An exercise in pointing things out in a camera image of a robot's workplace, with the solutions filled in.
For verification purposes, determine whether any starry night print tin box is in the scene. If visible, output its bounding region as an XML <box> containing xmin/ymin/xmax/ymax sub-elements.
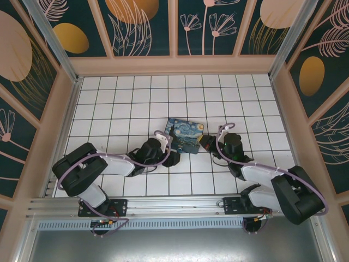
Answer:
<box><xmin>164</xmin><ymin>117</ymin><xmax>206</xmax><ymax>155</ymax></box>

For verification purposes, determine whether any grey steel sheet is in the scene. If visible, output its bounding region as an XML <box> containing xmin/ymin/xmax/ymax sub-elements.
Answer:
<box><xmin>26</xmin><ymin>229</ymin><xmax>329</xmax><ymax>262</ymax></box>

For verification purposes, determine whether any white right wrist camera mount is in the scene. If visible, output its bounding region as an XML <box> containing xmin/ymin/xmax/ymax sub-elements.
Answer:
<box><xmin>217</xmin><ymin>126</ymin><xmax>231</xmax><ymax>143</ymax></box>

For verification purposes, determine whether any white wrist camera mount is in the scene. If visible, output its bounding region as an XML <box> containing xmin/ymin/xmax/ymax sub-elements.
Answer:
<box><xmin>153</xmin><ymin>130</ymin><xmax>175</xmax><ymax>154</ymax></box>
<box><xmin>217</xmin><ymin>126</ymin><xmax>231</xmax><ymax>143</ymax></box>

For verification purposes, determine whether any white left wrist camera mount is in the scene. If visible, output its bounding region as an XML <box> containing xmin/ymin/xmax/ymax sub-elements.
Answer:
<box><xmin>153</xmin><ymin>130</ymin><xmax>175</xmax><ymax>154</ymax></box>

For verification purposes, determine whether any aluminium frame rail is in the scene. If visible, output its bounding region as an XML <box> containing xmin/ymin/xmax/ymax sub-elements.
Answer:
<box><xmin>25</xmin><ymin>193</ymin><xmax>326</xmax><ymax>219</ymax></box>

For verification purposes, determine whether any perforated grey cable duct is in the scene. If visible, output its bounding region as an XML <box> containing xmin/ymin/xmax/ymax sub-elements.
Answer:
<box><xmin>36</xmin><ymin>218</ymin><xmax>317</xmax><ymax>231</ymax></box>

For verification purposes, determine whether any purple cable loop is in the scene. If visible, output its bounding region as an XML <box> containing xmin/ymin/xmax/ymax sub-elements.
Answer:
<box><xmin>242</xmin><ymin>215</ymin><xmax>269</xmax><ymax>236</ymax></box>
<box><xmin>91</xmin><ymin>217</ymin><xmax>129</xmax><ymax>239</ymax></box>

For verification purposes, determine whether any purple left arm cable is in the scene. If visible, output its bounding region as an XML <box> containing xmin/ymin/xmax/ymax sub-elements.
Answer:
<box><xmin>57</xmin><ymin>130</ymin><xmax>173</xmax><ymax>192</ymax></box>

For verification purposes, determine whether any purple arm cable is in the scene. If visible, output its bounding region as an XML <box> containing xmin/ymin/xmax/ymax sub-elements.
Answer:
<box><xmin>215</xmin><ymin>122</ymin><xmax>330</xmax><ymax>217</ymax></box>
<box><xmin>57</xmin><ymin>130</ymin><xmax>173</xmax><ymax>192</ymax></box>

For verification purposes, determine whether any wall panel with pink flowers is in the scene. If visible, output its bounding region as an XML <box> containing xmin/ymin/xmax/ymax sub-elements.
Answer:
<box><xmin>176</xmin><ymin>0</ymin><xmax>248</xmax><ymax>57</ymax></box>

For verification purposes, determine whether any wall panel with pink feathers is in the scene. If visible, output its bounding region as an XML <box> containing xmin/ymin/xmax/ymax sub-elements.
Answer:
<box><xmin>310</xmin><ymin>105</ymin><xmax>349</xmax><ymax>195</ymax></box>

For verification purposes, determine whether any wall panel with orange oval and feather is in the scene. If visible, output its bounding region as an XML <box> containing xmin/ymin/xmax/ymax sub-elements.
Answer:
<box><xmin>285</xmin><ymin>0</ymin><xmax>349</xmax><ymax>118</ymax></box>

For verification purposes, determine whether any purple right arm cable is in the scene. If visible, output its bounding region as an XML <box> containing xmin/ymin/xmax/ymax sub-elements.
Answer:
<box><xmin>215</xmin><ymin>122</ymin><xmax>330</xmax><ymax>217</ymax></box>

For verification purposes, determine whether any aluminium corner post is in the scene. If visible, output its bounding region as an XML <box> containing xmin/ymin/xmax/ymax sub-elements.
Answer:
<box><xmin>268</xmin><ymin>0</ymin><xmax>314</xmax><ymax>80</ymax></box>
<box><xmin>21</xmin><ymin>0</ymin><xmax>83</xmax><ymax>85</ymax></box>

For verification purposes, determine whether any wall panel with single flower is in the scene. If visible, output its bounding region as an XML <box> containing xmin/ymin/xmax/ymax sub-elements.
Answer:
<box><xmin>0</xmin><ymin>89</ymin><xmax>38</xmax><ymax>198</ymax></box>

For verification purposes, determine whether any wall panel with beige circle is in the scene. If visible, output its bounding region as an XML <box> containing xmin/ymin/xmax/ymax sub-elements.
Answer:
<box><xmin>239</xmin><ymin>0</ymin><xmax>301</xmax><ymax>57</ymax></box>

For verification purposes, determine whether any wall panel with orange circle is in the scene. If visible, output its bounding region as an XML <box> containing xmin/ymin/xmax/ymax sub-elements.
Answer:
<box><xmin>97</xmin><ymin>0</ymin><xmax>177</xmax><ymax>58</ymax></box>

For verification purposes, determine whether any wall panel with large beige disc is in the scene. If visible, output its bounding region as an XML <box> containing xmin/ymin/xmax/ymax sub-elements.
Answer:
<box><xmin>0</xmin><ymin>0</ymin><xmax>60</xmax><ymax>124</ymax></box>

